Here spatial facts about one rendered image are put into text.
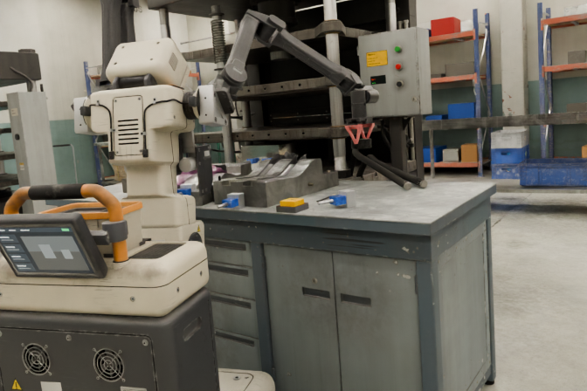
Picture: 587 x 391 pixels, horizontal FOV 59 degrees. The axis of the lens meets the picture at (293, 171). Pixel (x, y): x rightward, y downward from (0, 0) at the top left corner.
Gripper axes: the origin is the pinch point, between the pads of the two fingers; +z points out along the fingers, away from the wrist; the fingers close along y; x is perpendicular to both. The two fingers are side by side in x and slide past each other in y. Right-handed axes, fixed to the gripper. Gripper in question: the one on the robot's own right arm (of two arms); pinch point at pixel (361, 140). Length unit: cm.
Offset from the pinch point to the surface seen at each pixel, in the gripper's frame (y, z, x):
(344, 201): -34.2, 17.6, -11.1
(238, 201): -46, 17, 26
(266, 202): -40.0, 18.0, 17.5
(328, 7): 34, -61, 31
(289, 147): 49, 5, 72
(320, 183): -4.8, 16.5, 17.7
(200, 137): 40, -4, 132
